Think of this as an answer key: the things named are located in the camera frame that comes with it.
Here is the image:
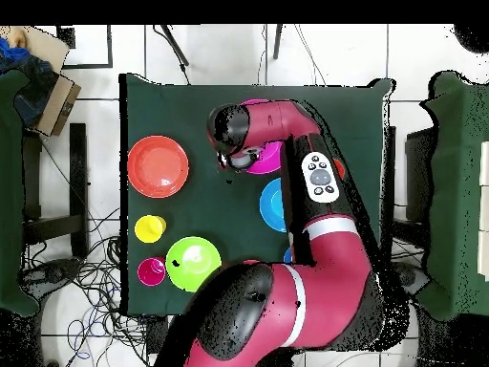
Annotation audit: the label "pink large plastic bowl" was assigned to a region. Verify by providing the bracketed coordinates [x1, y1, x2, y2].
[238, 97, 286, 176]

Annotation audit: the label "light blue medium bowl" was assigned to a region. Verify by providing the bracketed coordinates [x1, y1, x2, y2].
[259, 177, 288, 234]

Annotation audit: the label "orange shallow plastic bowl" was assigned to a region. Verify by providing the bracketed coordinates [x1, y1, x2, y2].
[126, 135, 190, 200]

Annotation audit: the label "lemon yellow plastic cup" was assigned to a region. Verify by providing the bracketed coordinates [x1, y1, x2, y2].
[134, 214, 168, 245]

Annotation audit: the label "dark green tablecloth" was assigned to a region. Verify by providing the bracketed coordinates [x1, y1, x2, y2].
[118, 73, 396, 319]

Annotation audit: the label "crimson plastic cup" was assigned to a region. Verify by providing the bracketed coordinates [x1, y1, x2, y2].
[137, 256, 168, 288]

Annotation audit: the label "black tripod leg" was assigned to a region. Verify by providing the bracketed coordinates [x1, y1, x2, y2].
[159, 24, 191, 68]
[272, 24, 285, 61]

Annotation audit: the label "green cloth covered table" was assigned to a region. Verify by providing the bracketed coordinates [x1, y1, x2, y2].
[0, 70, 41, 316]
[414, 70, 489, 322]

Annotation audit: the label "brown cardboard box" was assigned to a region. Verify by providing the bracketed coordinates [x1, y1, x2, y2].
[35, 74, 82, 138]

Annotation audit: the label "white boxes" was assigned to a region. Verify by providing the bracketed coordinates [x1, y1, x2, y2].
[478, 140, 489, 282]

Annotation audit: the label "tan cardboard sheet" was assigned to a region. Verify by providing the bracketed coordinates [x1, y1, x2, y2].
[7, 25, 72, 74]

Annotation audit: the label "black chair frame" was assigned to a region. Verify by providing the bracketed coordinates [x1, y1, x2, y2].
[21, 122, 90, 261]
[381, 125, 438, 265]

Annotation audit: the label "black pedestal foot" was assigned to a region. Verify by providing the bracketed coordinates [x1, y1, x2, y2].
[393, 261, 433, 299]
[20, 258, 83, 297]

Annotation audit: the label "black square floor frame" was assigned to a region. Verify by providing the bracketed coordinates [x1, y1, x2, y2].
[56, 24, 115, 71]

